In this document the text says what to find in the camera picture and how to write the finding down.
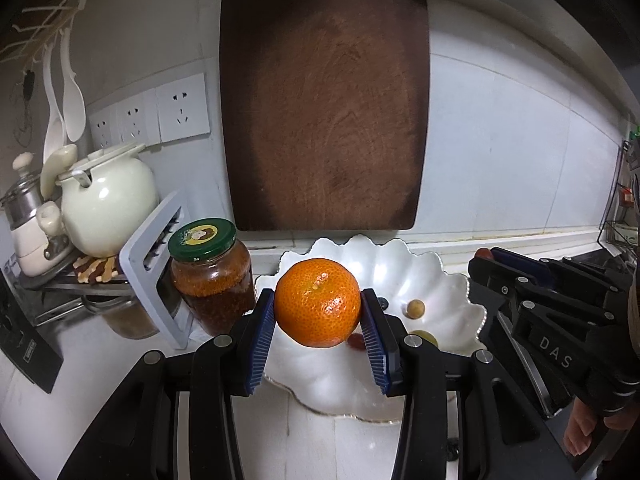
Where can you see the cream ceramic spoon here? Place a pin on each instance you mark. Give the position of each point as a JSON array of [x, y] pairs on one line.
[[57, 165]]

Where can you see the cream ceramic pot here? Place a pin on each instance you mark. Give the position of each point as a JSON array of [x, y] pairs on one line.
[[110, 205]]

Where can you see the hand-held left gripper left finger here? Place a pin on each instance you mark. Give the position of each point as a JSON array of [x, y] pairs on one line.
[[260, 345]]

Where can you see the brown wooden cutting board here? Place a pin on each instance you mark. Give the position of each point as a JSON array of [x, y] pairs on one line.
[[325, 110]]

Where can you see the brown glass jar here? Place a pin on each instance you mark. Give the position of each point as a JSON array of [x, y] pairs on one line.
[[130, 317]]

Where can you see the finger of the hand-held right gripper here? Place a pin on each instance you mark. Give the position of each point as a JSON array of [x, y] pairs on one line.
[[520, 262], [500, 285]]

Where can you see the yellow-green round fruit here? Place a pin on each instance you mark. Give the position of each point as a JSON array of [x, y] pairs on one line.
[[425, 337]]

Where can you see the grey metal shelf rack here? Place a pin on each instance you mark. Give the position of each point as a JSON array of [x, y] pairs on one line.
[[145, 265]]

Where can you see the red date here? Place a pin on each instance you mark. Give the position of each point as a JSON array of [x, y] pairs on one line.
[[483, 253]]

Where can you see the striped woven trivet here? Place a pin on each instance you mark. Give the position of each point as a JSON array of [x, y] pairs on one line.
[[95, 267]]

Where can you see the white wall socket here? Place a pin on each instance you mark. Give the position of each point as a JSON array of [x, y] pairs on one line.
[[182, 107], [102, 127], [135, 117]]

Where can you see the white plastic rice spoon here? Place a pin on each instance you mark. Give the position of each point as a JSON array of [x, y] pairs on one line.
[[72, 100], [51, 125]]

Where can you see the dark red grape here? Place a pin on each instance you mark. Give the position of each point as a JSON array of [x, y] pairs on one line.
[[357, 341]]

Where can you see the orange tangerine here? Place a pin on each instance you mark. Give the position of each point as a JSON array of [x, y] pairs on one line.
[[317, 302]]

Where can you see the tan longan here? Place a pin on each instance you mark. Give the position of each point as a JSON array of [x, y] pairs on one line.
[[415, 308]]

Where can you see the black gas stove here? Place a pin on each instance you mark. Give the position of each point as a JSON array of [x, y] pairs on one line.
[[555, 440]]

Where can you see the white scalloped bowl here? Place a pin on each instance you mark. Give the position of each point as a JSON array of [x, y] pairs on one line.
[[400, 270]]

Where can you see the dark purple grape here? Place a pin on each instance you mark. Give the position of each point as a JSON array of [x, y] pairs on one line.
[[383, 304]]

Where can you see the green lid glass jar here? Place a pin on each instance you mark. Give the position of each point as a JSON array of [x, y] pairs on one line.
[[212, 280]]

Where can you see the small steel and white pot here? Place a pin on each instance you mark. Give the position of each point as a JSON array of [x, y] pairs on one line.
[[30, 230]]

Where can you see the person's right hand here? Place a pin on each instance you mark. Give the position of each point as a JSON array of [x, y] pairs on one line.
[[580, 432]]

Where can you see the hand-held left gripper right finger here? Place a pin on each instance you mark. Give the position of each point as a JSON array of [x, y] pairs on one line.
[[376, 345]]

